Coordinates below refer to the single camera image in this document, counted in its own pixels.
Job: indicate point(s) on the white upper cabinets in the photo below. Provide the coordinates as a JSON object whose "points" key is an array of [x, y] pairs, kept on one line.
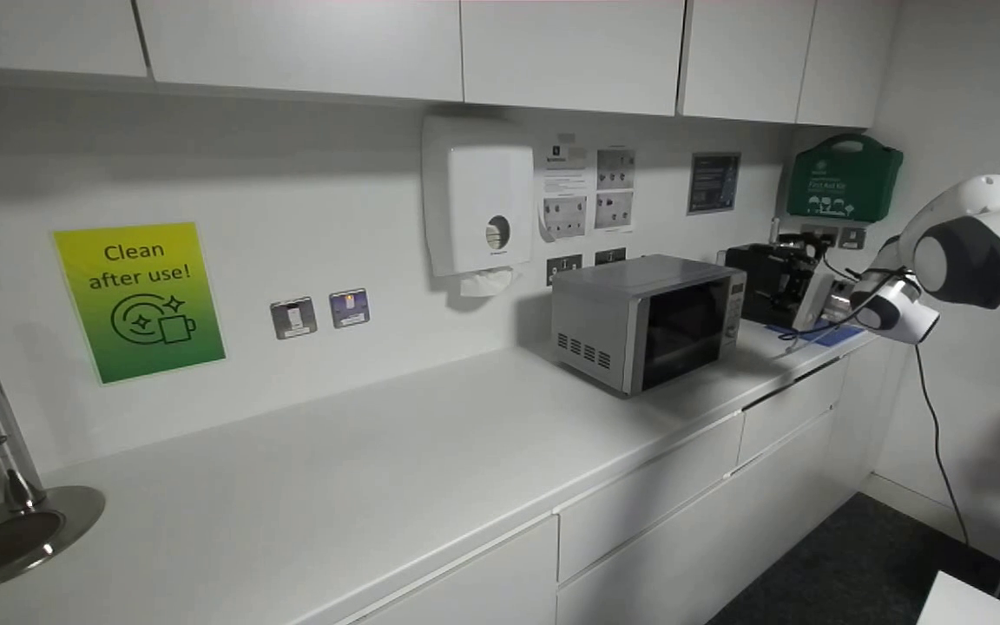
{"points": [[744, 62]]}

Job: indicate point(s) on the steel wall switch plate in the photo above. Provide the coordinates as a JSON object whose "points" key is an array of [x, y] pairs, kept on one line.
{"points": [[294, 316]]}

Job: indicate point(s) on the black double socket left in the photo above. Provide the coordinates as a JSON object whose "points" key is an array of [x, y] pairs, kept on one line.
{"points": [[562, 267]]}

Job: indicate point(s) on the black coffee machine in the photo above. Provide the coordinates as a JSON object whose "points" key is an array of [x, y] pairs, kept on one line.
{"points": [[776, 275]]}

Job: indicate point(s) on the black double socket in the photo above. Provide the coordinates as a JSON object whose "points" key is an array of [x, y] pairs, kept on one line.
{"points": [[612, 255], [562, 267]]}

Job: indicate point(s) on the white cabinets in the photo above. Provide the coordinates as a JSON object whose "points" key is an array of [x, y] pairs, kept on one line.
{"points": [[536, 499], [744, 62]]}

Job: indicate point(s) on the white lower cabinets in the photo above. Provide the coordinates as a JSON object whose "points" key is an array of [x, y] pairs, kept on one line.
{"points": [[536, 499]]}

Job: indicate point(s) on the black double socket right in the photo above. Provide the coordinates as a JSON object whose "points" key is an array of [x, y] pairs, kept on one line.
{"points": [[612, 255]]}

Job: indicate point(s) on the silver microwave oven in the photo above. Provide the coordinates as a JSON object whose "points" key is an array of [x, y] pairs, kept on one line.
{"points": [[643, 322]]}

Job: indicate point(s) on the green first aid box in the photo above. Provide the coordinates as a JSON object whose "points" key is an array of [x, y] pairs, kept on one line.
{"points": [[845, 179]]}

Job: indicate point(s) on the white instruction poster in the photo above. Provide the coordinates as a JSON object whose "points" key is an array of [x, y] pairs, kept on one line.
{"points": [[585, 189]]}

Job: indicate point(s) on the green clean after use sign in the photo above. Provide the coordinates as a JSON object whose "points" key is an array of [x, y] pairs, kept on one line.
{"points": [[143, 296]]}

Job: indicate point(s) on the white paper towel dispenser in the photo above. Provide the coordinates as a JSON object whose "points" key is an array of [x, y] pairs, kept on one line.
{"points": [[476, 203]]}

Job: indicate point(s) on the dark framed wall notice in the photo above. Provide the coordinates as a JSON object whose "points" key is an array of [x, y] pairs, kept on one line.
{"points": [[713, 182]]}

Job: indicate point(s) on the blue mat under coffee machine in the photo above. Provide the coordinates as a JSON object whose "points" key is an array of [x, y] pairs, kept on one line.
{"points": [[821, 338]]}

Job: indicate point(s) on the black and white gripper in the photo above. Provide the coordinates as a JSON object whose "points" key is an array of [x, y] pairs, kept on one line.
{"points": [[884, 299]]}

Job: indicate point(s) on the steel wall socket plate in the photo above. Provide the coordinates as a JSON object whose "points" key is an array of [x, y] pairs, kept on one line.
{"points": [[350, 306]]}

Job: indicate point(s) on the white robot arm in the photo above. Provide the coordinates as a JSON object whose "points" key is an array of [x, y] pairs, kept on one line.
{"points": [[947, 253]]}

